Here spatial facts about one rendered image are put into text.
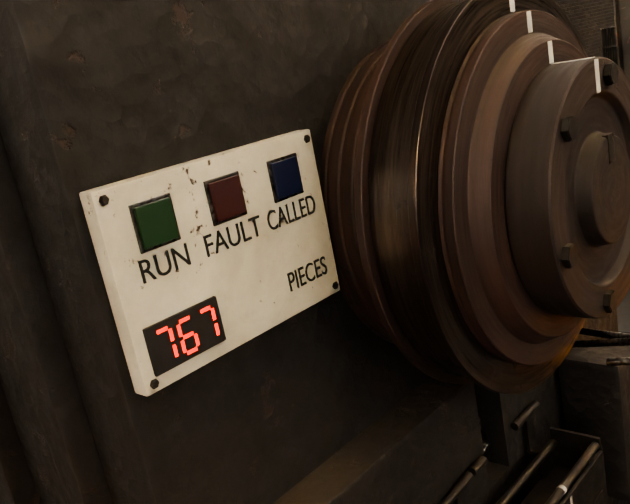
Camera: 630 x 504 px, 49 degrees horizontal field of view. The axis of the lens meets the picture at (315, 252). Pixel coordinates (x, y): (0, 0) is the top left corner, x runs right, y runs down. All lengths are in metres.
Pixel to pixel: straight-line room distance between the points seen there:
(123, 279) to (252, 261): 0.14
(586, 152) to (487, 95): 0.13
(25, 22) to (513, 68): 0.45
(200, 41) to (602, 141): 0.42
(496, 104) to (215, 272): 0.31
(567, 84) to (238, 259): 0.36
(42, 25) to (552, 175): 0.46
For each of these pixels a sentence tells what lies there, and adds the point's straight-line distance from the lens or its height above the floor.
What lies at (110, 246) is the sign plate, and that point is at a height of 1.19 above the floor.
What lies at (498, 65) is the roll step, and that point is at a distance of 0.74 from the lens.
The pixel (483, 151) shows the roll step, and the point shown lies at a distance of 0.69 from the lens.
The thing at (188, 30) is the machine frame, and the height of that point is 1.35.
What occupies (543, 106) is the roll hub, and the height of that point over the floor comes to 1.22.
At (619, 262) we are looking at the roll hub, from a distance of 0.87.
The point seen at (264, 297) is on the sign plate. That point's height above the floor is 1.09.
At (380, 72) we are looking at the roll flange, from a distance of 0.72.
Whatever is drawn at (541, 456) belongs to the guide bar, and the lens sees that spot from 1.09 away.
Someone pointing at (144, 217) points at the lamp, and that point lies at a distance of 0.59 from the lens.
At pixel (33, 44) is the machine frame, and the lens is 0.59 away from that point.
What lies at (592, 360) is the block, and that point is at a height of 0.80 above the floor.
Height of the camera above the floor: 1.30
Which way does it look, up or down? 15 degrees down
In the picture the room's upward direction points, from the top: 11 degrees counter-clockwise
